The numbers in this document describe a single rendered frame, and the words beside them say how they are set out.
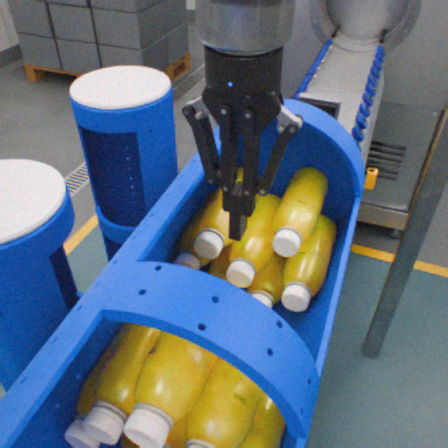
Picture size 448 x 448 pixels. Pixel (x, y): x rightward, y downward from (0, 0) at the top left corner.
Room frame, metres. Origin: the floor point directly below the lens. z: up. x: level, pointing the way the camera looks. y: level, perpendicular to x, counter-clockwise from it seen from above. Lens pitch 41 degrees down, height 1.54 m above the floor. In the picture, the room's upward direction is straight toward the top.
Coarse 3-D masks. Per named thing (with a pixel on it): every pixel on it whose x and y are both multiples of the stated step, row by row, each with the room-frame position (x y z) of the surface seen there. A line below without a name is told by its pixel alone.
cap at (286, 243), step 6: (276, 234) 0.49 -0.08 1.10; (282, 234) 0.48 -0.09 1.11; (288, 234) 0.48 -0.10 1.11; (294, 234) 0.49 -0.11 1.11; (276, 240) 0.48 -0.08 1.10; (282, 240) 0.48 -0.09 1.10; (288, 240) 0.48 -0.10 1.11; (294, 240) 0.47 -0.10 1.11; (276, 246) 0.48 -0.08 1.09; (282, 246) 0.48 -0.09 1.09; (288, 246) 0.48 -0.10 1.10; (294, 246) 0.47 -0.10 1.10; (276, 252) 0.48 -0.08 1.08; (282, 252) 0.48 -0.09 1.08; (288, 252) 0.47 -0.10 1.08; (294, 252) 0.47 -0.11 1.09
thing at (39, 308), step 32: (64, 224) 0.65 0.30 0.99; (0, 256) 0.55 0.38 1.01; (32, 256) 0.57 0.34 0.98; (64, 256) 0.80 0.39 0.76; (0, 288) 0.54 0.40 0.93; (32, 288) 0.56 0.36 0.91; (64, 288) 0.81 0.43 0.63; (0, 320) 0.53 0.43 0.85; (32, 320) 0.55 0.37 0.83; (0, 352) 0.54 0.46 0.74; (32, 352) 0.54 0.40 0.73
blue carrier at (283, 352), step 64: (320, 128) 0.60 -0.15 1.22; (192, 192) 0.45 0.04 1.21; (128, 256) 0.34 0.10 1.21; (64, 320) 0.27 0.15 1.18; (128, 320) 0.25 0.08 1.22; (192, 320) 0.24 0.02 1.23; (256, 320) 0.25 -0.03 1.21; (320, 320) 0.38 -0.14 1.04; (64, 384) 0.27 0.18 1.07; (256, 384) 0.21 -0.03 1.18
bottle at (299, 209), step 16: (304, 176) 0.62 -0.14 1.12; (320, 176) 0.62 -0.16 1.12; (288, 192) 0.58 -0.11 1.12; (304, 192) 0.57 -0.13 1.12; (320, 192) 0.58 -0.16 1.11; (288, 208) 0.53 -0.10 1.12; (304, 208) 0.53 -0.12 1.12; (320, 208) 0.56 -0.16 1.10; (288, 224) 0.50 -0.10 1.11; (304, 224) 0.50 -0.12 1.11; (304, 240) 0.50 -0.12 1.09
